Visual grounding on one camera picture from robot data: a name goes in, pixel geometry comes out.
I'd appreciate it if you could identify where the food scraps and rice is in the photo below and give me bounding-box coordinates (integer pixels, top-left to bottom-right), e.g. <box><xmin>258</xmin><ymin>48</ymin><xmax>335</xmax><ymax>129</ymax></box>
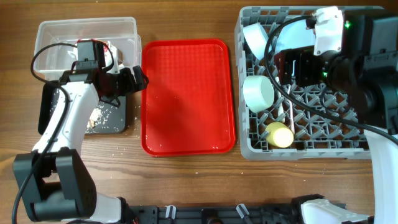
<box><xmin>45</xmin><ymin>89</ymin><xmax>127</xmax><ymax>134</ymax></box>

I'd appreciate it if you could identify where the yellow cup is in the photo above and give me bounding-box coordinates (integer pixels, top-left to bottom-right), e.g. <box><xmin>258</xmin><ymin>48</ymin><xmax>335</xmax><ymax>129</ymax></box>
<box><xmin>266</xmin><ymin>122</ymin><xmax>294</xmax><ymax>148</ymax></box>

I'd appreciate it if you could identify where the clear plastic waste bin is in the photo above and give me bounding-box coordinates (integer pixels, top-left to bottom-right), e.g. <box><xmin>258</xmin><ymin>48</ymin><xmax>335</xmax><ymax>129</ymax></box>
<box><xmin>34</xmin><ymin>17</ymin><xmax>142</xmax><ymax>80</ymax></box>

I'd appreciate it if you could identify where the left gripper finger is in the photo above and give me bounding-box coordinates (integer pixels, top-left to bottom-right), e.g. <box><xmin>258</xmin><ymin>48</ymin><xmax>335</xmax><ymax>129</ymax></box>
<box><xmin>135</xmin><ymin>77</ymin><xmax>149</xmax><ymax>91</ymax></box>
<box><xmin>132</xmin><ymin>65</ymin><xmax>146</xmax><ymax>82</ymax></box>

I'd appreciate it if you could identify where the red serving tray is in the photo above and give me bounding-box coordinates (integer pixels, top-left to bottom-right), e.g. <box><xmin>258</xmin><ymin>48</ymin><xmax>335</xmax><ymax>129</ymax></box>
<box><xmin>141</xmin><ymin>39</ymin><xmax>236</xmax><ymax>157</ymax></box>

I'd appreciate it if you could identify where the left black cable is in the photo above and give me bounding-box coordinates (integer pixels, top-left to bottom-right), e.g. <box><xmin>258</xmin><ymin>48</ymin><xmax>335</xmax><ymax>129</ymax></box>
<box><xmin>11</xmin><ymin>42</ymin><xmax>122</xmax><ymax>224</ymax></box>

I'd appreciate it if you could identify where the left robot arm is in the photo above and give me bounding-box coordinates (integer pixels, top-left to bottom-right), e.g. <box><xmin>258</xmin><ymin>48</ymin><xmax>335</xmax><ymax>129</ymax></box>
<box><xmin>13</xmin><ymin>39</ymin><xmax>149</xmax><ymax>223</ymax></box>

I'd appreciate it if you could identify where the mint green bowl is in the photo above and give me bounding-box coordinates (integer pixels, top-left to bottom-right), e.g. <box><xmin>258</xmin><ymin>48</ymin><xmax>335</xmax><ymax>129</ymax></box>
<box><xmin>243</xmin><ymin>75</ymin><xmax>274</xmax><ymax>113</ymax></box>

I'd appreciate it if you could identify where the white napkin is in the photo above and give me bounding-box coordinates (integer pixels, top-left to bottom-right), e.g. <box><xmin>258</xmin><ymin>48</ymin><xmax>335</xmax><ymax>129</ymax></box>
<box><xmin>67</xmin><ymin>40</ymin><xmax>125</xmax><ymax>74</ymax></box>

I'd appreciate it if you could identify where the white plastic spoon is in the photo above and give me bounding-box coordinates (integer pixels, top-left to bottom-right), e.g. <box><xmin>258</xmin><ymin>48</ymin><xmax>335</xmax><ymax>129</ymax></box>
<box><xmin>277</xmin><ymin>91</ymin><xmax>285</xmax><ymax>123</ymax></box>

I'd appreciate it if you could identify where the small light blue bowl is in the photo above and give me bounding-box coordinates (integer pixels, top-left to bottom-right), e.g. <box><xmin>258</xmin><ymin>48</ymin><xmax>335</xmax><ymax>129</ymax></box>
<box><xmin>243</xmin><ymin>23</ymin><xmax>269</xmax><ymax>60</ymax></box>

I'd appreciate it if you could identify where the light blue plate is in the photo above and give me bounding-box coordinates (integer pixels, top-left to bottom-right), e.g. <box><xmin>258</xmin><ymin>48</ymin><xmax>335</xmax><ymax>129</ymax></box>
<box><xmin>274</xmin><ymin>20</ymin><xmax>315</xmax><ymax>54</ymax></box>

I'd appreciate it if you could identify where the black rectangular tray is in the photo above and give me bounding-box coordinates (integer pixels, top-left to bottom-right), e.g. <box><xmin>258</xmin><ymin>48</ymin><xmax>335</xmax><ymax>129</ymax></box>
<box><xmin>38</xmin><ymin>84</ymin><xmax>127</xmax><ymax>135</ymax></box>

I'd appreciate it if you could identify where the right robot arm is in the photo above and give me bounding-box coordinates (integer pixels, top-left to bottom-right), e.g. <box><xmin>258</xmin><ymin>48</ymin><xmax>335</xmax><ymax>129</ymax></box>
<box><xmin>271</xmin><ymin>6</ymin><xmax>397</xmax><ymax>223</ymax></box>

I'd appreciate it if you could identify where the white plastic fork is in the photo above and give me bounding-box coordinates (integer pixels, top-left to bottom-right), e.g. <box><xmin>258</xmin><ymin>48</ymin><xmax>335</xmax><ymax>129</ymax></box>
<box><xmin>287</xmin><ymin>85</ymin><xmax>295</xmax><ymax>135</ymax></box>

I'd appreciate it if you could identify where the grey dishwasher rack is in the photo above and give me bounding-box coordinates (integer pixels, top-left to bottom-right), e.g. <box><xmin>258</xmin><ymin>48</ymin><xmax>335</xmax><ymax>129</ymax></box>
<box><xmin>234</xmin><ymin>6</ymin><xmax>382</xmax><ymax>160</ymax></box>

